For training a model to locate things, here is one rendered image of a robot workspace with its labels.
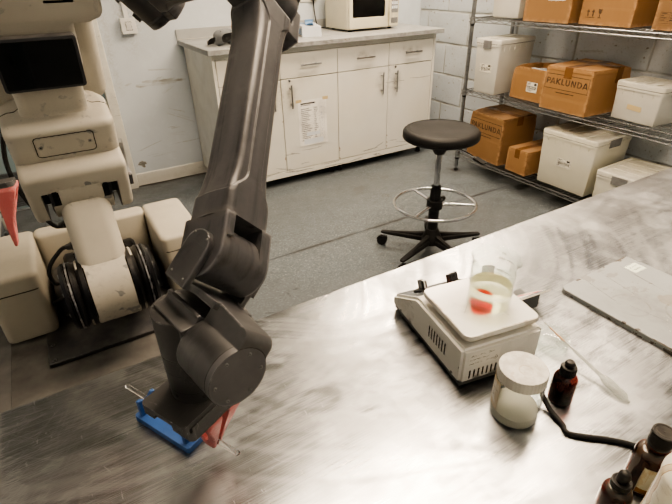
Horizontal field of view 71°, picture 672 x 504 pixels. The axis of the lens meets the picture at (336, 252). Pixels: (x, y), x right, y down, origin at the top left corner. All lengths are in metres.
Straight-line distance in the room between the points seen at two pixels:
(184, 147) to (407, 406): 3.09
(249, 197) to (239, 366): 0.17
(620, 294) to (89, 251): 1.13
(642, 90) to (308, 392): 2.44
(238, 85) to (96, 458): 0.47
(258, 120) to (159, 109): 2.95
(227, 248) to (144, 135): 3.07
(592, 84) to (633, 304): 2.02
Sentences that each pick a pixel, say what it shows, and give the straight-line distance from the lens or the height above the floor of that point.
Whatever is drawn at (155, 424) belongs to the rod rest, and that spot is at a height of 0.76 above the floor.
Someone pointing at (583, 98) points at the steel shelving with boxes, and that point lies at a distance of 2.87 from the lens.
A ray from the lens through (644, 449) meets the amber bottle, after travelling 0.62.
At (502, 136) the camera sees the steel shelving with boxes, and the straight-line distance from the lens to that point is 3.25.
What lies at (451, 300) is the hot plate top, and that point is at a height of 0.84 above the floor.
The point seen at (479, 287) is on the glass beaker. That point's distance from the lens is 0.66.
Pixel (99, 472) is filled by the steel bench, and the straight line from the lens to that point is 0.67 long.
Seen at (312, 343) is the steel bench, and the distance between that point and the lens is 0.75.
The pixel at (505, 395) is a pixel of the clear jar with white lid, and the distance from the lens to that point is 0.63.
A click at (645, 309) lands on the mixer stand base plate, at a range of 0.93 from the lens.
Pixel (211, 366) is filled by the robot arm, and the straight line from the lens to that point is 0.41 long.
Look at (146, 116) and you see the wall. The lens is 3.47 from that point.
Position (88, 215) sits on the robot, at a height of 0.76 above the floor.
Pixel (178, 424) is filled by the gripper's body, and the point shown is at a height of 0.87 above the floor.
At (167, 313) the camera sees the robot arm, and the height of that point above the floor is 0.98.
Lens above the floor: 1.25
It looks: 31 degrees down
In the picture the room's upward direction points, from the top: 1 degrees counter-clockwise
